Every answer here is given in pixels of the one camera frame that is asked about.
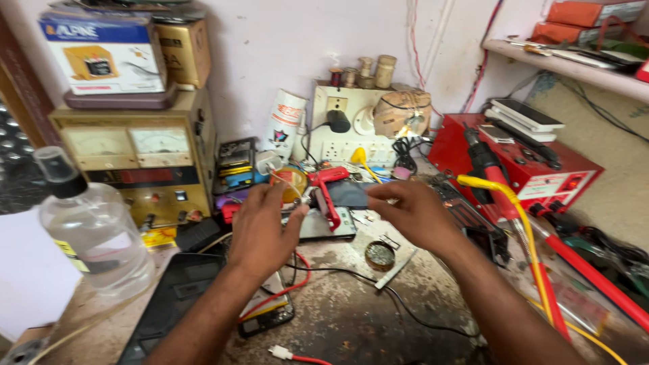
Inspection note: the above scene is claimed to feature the phone with white frame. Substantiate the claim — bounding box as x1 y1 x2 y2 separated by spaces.
280 205 359 241

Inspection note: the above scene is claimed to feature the black and red hot air handle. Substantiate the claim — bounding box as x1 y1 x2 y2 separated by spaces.
462 123 523 222

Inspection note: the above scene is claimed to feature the stack of phones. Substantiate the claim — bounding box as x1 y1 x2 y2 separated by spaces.
478 98 567 145

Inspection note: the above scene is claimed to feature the person's right hand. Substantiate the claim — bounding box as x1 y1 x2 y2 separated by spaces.
365 180 466 255

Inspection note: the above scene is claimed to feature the white flat stick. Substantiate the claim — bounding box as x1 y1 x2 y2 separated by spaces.
374 247 419 291

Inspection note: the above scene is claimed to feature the blue and white cardboard box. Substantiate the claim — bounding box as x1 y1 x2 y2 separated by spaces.
38 11 168 96

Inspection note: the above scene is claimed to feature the white switch board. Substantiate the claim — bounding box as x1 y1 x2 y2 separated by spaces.
309 80 433 167

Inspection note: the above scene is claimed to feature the red tube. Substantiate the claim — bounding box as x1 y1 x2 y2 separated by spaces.
544 232 649 334

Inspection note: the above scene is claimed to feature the stack of phone parts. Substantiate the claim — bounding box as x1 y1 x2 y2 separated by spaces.
214 136 258 196

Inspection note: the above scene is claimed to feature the black cable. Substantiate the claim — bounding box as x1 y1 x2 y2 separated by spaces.
284 263 481 339

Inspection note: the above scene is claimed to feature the tall beige spool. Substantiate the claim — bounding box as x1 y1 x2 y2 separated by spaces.
375 54 398 90

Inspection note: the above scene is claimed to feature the black perforated grille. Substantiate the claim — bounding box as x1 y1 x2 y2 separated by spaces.
0 98 47 216

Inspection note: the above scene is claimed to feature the round flux tin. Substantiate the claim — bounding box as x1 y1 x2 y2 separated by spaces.
363 240 396 273

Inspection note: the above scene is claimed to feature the yellow cable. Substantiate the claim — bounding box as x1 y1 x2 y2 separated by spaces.
456 174 630 365

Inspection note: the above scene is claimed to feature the black circuit board holder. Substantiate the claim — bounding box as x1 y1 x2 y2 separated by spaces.
430 181 512 265

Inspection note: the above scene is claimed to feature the wall shelf with boxes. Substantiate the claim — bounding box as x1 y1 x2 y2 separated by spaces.
482 0 649 105

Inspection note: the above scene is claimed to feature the white charger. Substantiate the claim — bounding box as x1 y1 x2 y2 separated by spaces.
255 150 284 176

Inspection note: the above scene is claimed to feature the dark brown flat case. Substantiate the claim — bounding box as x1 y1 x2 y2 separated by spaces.
63 82 179 110

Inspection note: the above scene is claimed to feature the gold cardboard box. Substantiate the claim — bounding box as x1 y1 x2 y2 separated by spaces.
154 19 212 90

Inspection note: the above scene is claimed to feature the clear plastic bag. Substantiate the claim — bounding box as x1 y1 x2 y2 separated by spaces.
507 218 610 336

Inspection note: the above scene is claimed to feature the yellow plug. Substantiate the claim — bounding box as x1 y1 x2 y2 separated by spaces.
350 146 384 184

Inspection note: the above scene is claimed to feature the red soldering station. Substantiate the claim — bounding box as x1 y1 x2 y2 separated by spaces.
427 113 604 225

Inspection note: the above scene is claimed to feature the beige bench power supply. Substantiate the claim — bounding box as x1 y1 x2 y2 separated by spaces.
49 89 217 230

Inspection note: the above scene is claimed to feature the black tablet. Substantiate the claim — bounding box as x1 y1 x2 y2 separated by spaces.
116 252 227 365

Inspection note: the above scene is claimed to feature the heap of black cables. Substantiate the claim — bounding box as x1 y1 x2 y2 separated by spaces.
555 213 649 300

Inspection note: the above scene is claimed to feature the white connector with red wire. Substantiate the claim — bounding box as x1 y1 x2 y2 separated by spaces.
268 345 333 365

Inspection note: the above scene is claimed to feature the person's left hand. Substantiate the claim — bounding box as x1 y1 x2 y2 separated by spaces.
227 182 310 281

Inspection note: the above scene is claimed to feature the opened phone with battery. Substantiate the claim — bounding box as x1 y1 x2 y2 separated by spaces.
237 270 296 339

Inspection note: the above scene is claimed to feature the bundle of black cables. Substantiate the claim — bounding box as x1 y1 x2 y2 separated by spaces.
391 136 433 174

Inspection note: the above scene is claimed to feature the clear plastic spray bottle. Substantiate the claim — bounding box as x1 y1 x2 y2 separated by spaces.
33 146 156 298

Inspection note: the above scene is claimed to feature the beige stacked spool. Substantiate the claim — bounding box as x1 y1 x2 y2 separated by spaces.
357 56 376 90

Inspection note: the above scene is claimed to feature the red phone clamp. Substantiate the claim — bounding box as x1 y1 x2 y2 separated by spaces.
307 166 351 232

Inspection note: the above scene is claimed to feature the clear plastic tube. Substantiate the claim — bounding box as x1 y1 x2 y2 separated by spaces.
26 281 155 365

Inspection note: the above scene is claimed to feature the brown taped lamp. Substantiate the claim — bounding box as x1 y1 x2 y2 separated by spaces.
372 89 433 140

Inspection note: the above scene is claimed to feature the orange round container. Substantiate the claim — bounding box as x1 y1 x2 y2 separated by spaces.
270 166 309 204

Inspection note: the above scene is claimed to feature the white printed spray can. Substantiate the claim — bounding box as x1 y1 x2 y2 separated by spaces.
261 89 308 163

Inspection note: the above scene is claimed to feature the red wire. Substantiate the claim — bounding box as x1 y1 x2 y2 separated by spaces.
237 250 311 323

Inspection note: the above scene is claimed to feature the black plug adapter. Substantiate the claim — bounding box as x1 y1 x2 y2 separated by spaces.
327 108 352 134

